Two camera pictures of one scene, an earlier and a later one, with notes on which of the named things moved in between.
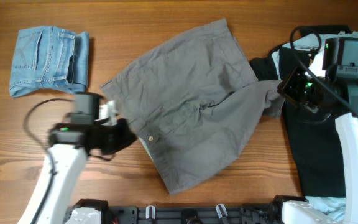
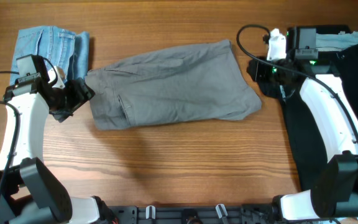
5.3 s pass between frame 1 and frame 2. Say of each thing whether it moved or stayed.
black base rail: stayed
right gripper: moved
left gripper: moved
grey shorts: moved
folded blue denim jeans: stayed
